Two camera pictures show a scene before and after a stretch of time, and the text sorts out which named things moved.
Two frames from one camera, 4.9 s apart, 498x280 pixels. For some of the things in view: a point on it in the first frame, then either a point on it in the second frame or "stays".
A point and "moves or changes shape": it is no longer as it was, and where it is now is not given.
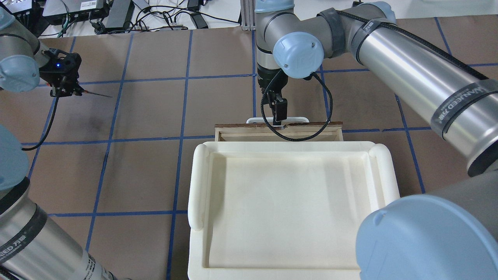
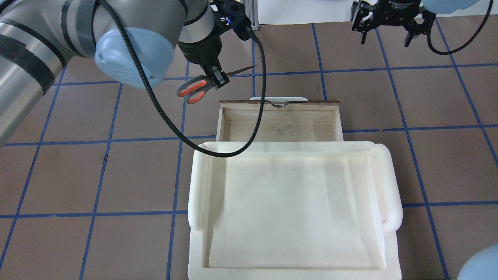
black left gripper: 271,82 to 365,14
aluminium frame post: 248,11 stays
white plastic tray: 283,210 stays
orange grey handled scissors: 86,91 to 195,88
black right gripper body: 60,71 to 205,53
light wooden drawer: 323,131 moves or changes shape
